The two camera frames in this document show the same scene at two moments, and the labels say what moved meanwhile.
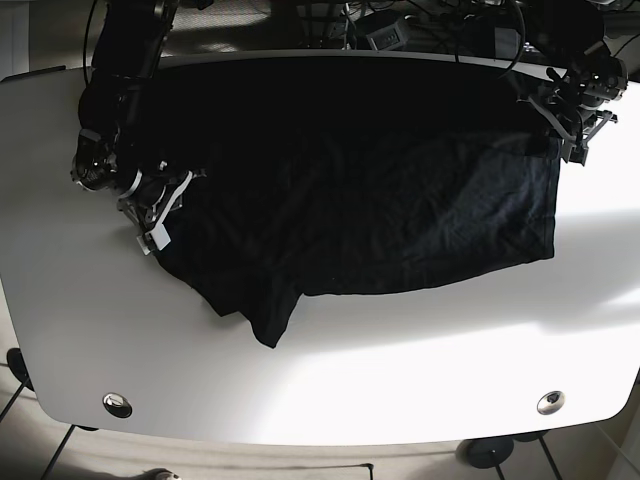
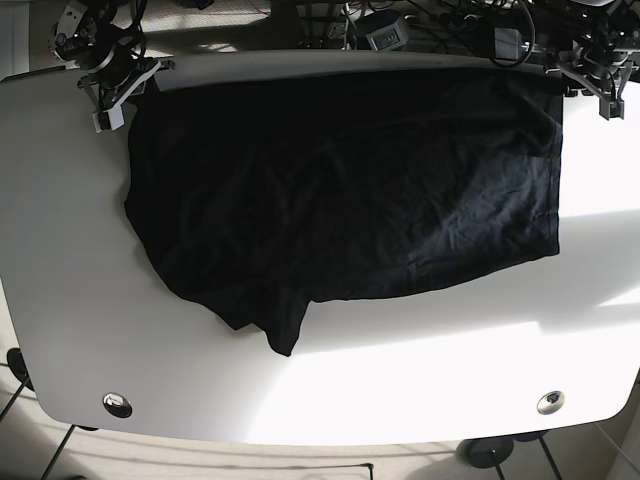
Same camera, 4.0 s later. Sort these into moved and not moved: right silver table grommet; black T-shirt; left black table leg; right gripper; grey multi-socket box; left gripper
Moved: right gripper; left gripper
Not moved: right silver table grommet; black T-shirt; grey multi-socket box; left black table leg
